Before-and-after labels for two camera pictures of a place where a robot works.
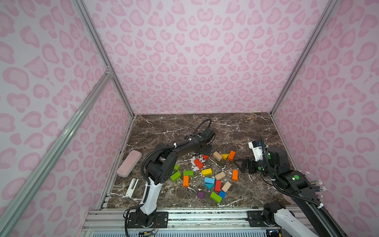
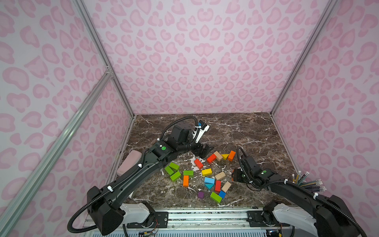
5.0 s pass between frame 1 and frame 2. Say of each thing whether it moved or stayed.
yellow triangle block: stayed
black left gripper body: moved
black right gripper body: moved
